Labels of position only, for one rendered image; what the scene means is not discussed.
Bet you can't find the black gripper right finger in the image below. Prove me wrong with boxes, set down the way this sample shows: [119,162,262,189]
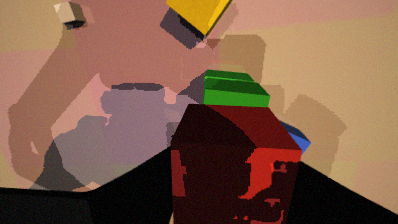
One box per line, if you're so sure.
[285,160,398,224]

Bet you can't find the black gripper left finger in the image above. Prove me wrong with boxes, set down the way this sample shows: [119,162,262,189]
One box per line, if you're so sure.
[0,146,173,224]

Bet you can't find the blue block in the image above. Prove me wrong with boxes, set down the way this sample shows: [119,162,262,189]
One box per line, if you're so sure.
[279,121,312,154]

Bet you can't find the green block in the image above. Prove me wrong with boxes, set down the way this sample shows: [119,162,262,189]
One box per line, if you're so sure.
[204,78,270,107]
[202,70,254,104]

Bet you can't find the dark red block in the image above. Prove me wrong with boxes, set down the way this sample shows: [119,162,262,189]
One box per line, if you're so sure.
[171,104,303,224]

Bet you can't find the yellow block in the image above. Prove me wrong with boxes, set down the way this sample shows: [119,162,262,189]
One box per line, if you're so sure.
[166,0,232,37]

